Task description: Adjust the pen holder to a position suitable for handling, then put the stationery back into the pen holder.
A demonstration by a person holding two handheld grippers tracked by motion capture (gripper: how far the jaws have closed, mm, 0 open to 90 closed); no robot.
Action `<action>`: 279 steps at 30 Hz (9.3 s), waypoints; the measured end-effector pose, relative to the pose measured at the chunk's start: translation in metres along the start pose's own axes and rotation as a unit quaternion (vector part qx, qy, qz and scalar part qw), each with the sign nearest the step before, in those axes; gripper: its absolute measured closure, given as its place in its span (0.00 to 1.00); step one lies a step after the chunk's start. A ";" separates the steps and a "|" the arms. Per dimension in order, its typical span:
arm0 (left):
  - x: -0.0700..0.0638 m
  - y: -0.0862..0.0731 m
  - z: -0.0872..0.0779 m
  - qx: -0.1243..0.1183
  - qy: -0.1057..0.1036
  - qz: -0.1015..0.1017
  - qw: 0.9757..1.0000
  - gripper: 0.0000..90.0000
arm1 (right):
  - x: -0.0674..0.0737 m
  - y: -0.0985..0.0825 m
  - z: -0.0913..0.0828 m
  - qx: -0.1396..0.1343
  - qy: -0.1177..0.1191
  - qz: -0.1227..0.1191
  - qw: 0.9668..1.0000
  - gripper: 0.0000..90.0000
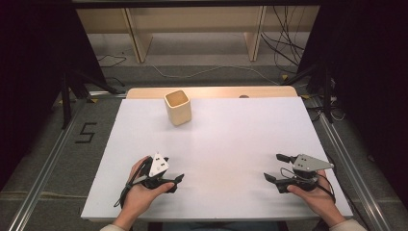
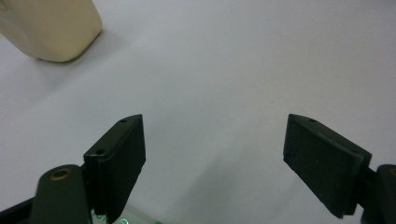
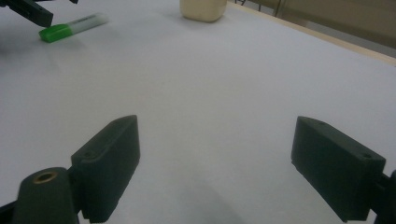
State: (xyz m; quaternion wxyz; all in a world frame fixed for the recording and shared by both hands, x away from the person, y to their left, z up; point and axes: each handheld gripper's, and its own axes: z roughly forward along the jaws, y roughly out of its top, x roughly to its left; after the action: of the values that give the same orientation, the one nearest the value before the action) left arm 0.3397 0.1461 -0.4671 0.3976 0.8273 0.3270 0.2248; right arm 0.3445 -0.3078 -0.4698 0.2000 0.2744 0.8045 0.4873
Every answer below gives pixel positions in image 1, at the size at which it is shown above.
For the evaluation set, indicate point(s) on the black metal stand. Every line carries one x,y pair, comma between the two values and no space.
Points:
69,96
326,86

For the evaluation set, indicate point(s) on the cream square cup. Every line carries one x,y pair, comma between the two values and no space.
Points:
179,112

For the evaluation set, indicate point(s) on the wooden table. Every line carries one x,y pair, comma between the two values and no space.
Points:
211,92

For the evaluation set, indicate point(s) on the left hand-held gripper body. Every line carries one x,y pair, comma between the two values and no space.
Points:
158,165

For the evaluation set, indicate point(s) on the yellow tape piece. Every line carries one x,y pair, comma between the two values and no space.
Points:
284,77
305,96
93,100

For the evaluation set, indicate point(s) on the dark curtain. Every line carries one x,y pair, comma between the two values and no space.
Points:
369,64
32,64

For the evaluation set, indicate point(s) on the person's right hand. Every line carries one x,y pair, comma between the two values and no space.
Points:
317,200

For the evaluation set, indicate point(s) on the white board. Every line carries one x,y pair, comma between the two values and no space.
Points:
224,144

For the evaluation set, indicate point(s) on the person's left hand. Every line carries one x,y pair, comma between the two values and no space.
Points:
140,197

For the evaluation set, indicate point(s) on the beige wooden shelf unit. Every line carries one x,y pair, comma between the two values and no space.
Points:
192,19

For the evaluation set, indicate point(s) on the aluminium rail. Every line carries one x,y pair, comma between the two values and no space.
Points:
352,166
45,166

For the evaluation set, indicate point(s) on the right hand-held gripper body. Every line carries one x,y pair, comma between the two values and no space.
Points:
308,164

